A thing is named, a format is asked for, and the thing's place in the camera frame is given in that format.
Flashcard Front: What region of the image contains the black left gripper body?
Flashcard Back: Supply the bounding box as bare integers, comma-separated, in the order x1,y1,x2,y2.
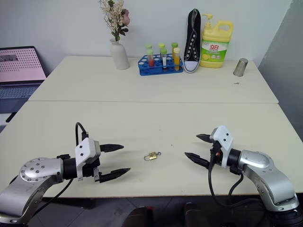
81,157,105,184

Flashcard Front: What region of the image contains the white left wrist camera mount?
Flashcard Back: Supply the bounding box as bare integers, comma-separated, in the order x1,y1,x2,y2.
74,138,101,182

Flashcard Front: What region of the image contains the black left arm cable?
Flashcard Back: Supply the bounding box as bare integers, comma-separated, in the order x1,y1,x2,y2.
40,122,90,207

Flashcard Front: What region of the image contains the yellow-capped tube orange liquid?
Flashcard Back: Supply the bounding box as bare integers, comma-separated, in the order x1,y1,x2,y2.
173,47,181,71

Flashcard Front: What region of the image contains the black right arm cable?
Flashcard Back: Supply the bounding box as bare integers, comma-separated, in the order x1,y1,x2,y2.
207,162,262,209

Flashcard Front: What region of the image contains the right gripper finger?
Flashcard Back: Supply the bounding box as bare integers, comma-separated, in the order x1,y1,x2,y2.
184,152,212,169
196,133,215,143

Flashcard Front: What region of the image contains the dried flower bouquet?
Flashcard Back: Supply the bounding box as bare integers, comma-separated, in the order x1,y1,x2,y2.
98,0,130,42

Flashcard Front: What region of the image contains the dark rounded shape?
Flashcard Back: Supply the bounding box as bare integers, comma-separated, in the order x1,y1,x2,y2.
122,205,155,227

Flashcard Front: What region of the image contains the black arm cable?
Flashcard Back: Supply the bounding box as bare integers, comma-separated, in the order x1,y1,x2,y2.
40,122,90,207
207,162,262,209

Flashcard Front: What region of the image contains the grey laptop pink screen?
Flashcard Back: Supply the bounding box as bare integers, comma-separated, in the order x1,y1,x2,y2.
0,45,47,114

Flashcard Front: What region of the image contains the small brass padlock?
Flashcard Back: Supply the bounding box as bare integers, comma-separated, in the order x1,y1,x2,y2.
143,152,158,162

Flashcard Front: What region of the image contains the green-capped tube red liquid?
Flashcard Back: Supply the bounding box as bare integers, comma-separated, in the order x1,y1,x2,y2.
146,49,154,69

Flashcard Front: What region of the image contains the black canvas sneaker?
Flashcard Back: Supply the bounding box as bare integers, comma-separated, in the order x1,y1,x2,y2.
183,8,203,74

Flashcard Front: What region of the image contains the yellow detergent pump bottle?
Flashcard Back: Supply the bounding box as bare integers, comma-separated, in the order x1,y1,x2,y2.
199,13,234,69

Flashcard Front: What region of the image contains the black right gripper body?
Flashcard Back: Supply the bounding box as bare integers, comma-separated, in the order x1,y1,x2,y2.
209,137,223,166

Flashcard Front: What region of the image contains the steel metal cup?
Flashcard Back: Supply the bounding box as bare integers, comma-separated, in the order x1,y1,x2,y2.
232,58,249,77

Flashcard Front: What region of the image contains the blue test tube rack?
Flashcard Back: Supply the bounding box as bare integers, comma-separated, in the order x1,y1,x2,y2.
138,53,184,77

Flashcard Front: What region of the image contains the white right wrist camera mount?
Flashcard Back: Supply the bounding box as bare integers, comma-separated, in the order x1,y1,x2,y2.
210,125,234,169

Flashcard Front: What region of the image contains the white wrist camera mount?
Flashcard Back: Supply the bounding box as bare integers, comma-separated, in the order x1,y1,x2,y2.
210,125,234,169
74,138,101,182

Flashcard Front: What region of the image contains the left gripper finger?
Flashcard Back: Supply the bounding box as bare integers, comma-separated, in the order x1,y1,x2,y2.
98,167,132,184
99,143,125,153

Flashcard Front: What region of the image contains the white ceramic vase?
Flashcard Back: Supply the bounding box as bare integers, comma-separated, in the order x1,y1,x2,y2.
109,38,130,70

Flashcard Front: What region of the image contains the green-capped tube white liquid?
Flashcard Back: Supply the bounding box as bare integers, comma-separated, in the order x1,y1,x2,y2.
160,48,168,72

